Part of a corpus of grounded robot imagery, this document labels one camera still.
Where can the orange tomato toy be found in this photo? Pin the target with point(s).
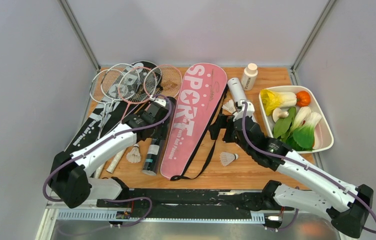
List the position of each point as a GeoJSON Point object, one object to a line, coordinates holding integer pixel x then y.
{"type": "Point", "coordinates": [303, 98]}

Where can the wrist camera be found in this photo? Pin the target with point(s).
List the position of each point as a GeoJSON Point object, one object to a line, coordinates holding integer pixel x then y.
{"type": "Point", "coordinates": [160, 100]}
{"type": "Point", "coordinates": [246, 108]}

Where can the green leaf vegetable toy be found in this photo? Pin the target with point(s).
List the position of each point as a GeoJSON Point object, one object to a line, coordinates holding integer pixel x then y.
{"type": "Point", "coordinates": [282, 125]}

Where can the pink racket right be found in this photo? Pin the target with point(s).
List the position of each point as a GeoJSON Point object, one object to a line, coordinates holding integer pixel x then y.
{"type": "Point", "coordinates": [162, 80]}

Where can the pink racket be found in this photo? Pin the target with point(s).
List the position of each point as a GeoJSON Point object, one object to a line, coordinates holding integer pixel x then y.
{"type": "Point", "coordinates": [129, 91]}
{"type": "Point", "coordinates": [162, 80]}

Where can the yellow napa cabbage toy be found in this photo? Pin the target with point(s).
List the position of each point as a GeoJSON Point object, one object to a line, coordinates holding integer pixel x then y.
{"type": "Point", "coordinates": [272, 100]}

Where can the beige plastic bottle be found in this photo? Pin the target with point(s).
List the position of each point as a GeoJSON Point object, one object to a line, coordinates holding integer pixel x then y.
{"type": "Point", "coordinates": [249, 76]}

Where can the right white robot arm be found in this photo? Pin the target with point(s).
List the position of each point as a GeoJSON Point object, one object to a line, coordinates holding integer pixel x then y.
{"type": "Point", "coordinates": [348, 207]}

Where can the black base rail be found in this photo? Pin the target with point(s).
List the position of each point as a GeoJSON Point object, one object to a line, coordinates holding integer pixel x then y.
{"type": "Point", "coordinates": [221, 204]}

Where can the shuttlecock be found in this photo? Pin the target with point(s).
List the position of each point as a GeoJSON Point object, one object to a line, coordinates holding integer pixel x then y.
{"type": "Point", "coordinates": [230, 107]}
{"type": "Point", "coordinates": [134, 155]}
{"type": "Point", "coordinates": [226, 158]}

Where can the bok choy toy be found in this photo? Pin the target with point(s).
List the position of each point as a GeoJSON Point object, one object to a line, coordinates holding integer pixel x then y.
{"type": "Point", "coordinates": [304, 136]}

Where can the white shuttlecock tube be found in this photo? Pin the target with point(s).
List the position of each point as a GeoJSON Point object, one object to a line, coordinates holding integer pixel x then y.
{"type": "Point", "coordinates": [236, 90]}

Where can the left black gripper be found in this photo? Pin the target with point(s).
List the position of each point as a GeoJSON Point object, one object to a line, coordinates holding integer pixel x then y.
{"type": "Point", "coordinates": [142, 113]}

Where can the black shuttlecock tube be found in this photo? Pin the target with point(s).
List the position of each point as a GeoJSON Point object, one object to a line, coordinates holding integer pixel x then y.
{"type": "Point", "coordinates": [157, 145]}

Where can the mushroom toy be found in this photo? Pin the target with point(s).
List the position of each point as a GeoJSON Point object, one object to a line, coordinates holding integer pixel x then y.
{"type": "Point", "coordinates": [278, 113]}

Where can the black racket cover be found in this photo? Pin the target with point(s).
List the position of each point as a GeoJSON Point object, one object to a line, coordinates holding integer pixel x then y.
{"type": "Point", "coordinates": [88, 132]}

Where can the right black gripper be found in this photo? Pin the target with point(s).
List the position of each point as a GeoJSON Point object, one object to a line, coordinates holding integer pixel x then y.
{"type": "Point", "coordinates": [224, 122]}

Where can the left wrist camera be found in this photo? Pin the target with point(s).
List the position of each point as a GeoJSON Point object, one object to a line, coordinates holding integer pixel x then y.
{"type": "Point", "coordinates": [160, 100]}

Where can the pink racket cover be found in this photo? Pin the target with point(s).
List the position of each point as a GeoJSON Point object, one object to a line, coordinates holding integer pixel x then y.
{"type": "Point", "coordinates": [202, 90]}

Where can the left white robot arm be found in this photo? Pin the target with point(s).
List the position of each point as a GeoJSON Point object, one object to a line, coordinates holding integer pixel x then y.
{"type": "Point", "coordinates": [70, 179]}

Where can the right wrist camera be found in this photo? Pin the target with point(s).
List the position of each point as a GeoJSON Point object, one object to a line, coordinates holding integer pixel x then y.
{"type": "Point", "coordinates": [246, 108]}

